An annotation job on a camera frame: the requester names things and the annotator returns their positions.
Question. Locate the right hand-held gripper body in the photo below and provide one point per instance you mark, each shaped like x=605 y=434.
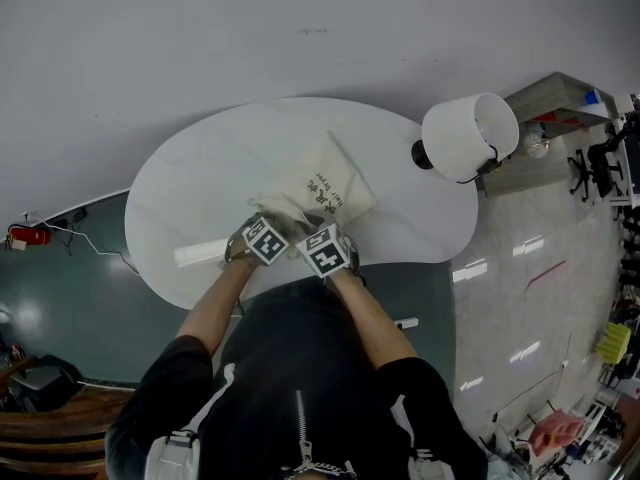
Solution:
x=325 y=253

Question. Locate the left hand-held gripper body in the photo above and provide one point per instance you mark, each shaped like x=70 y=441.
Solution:
x=265 y=240

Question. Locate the person's left forearm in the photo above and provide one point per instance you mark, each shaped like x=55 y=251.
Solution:
x=215 y=303

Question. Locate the person's right forearm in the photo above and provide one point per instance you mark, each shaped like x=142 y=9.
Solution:
x=370 y=318

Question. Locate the person's black jacket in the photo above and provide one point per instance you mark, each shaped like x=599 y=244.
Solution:
x=300 y=368

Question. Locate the white shade table lamp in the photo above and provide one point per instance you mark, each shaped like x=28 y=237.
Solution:
x=460 y=138

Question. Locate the black power adapter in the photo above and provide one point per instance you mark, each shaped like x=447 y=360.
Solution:
x=78 y=214

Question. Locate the red fire extinguisher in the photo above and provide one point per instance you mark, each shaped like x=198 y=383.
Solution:
x=27 y=236

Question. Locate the grey wooden desk with hutch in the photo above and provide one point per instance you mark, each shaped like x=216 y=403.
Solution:
x=545 y=93

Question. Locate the black office chair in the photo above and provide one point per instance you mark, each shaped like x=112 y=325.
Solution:
x=600 y=168

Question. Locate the pink plastic object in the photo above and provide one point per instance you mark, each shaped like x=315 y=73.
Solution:
x=557 y=433

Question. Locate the yellow-green ridged box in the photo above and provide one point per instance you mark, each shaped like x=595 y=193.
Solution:
x=612 y=343

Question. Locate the small blue container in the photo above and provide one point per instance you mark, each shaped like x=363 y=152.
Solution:
x=592 y=97

